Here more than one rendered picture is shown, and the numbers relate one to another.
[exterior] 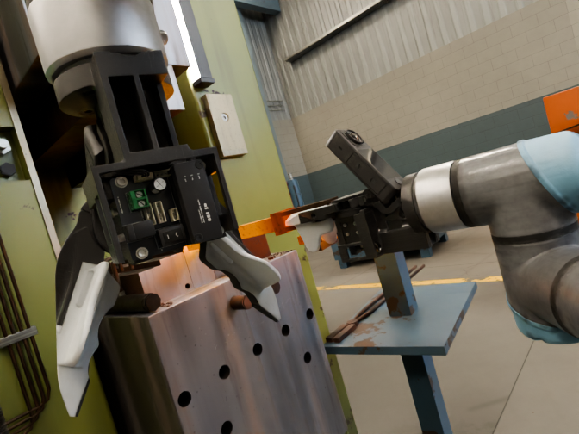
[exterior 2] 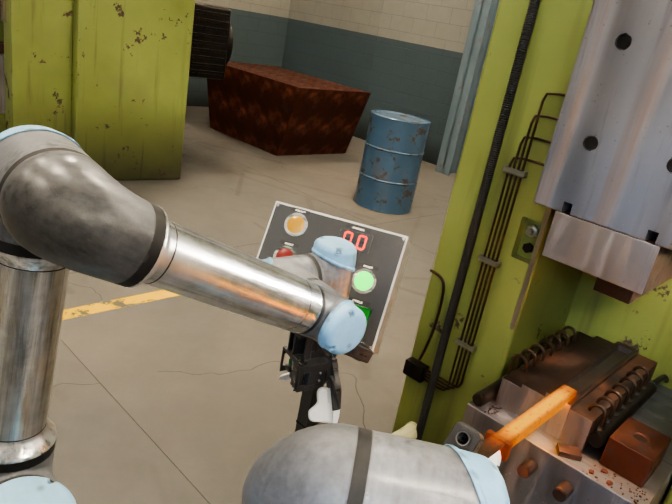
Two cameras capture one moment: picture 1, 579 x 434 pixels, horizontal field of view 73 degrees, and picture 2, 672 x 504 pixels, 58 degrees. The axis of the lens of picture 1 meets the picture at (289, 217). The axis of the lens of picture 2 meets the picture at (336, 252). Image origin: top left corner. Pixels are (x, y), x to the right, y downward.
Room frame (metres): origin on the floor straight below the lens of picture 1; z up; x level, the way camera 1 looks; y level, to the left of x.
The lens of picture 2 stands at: (0.23, -0.88, 1.64)
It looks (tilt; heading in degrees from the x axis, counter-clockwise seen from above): 21 degrees down; 88
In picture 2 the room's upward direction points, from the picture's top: 11 degrees clockwise
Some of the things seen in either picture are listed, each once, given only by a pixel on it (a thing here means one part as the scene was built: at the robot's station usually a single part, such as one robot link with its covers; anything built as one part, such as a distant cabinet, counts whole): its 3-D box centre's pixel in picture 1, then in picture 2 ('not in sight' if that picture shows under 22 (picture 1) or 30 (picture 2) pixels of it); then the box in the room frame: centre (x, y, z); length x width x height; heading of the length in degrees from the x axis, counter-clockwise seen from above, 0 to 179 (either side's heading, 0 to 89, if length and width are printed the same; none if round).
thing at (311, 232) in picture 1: (308, 231); not in sight; (0.55, -0.02, 0.98); 0.09 x 0.03 x 0.06; 51
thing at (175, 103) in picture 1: (91, 123); (634, 236); (0.89, 0.37, 1.32); 0.42 x 0.20 x 0.10; 48
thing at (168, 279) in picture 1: (139, 275); (581, 380); (0.89, 0.37, 0.96); 0.42 x 0.20 x 0.09; 48
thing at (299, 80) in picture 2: not in sight; (281, 108); (-0.52, 7.24, 0.42); 1.89 x 1.20 x 0.85; 136
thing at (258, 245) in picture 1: (238, 250); (635, 450); (0.92, 0.14, 0.95); 0.12 x 0.09 x 0.07; 48
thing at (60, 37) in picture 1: (109, 51); not in sight; (0.26, 0.08, 1.16); 0.08 x 0.08 x 0.05
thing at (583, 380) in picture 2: not in sight; (596, 372); (0.91, 0.35, 0.99); 0.42 x 0.05 x 0.01; 48
